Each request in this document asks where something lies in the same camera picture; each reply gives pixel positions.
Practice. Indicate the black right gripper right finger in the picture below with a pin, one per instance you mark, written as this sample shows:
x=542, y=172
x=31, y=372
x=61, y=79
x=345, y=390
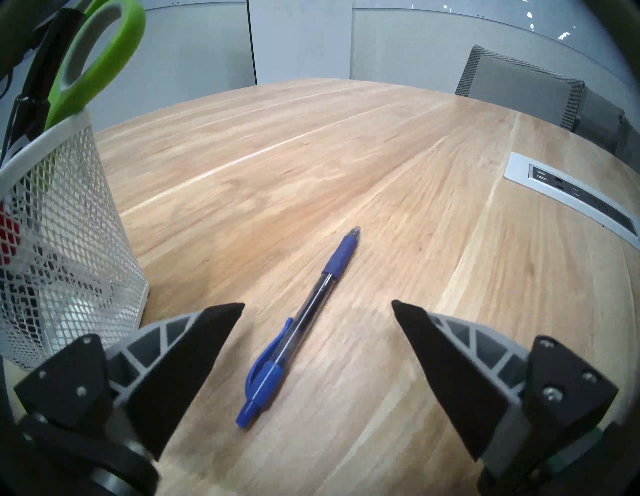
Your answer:
x=460, y=385

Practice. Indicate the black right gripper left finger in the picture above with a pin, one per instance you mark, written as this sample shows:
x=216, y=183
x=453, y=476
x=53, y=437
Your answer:
x=165, y=380

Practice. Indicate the blue ballpoint pen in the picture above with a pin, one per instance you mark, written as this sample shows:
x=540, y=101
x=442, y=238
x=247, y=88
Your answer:
x=265, y=380

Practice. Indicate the red capped white marker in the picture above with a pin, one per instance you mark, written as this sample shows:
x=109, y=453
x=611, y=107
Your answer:
x=7, y=235

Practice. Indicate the black permanent marker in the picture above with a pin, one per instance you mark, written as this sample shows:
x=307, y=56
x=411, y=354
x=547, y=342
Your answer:
x=45, y=75

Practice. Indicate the grey table power outlet box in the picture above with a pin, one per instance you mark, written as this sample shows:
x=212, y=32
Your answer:
x=520, y=172

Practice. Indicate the grey office chair with armrests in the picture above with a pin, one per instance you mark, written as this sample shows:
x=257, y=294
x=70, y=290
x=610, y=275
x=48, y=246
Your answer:
x=600, y=117

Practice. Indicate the mobile whiteboard on stand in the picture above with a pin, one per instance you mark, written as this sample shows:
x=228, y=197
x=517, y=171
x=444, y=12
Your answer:
x=300, y=40

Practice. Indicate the wide glass wall whiteboard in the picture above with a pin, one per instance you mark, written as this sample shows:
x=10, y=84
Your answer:
x=500, y=17

